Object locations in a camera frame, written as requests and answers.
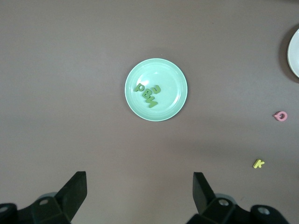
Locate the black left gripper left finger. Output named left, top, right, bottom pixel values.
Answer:
left=0, top=171, right=88, bottom=224

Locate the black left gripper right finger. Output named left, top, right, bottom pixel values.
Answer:
left=192, top=172, right=290, bottom=224

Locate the green foam letter N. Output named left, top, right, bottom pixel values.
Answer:
left=144, top=97, right=159, bottom=109

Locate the brown table mat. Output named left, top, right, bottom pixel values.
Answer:
left=0, top=0, right=299, bottom=224

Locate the pink foam letter Q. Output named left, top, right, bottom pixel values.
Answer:
left=272, top=111, right=288, bottom=122

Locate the light green plate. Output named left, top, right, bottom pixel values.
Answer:
left=124, top=58, right=188, bottom=122

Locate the cream plate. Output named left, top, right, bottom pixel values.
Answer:
left=287, top=28, right=299, bottom=78

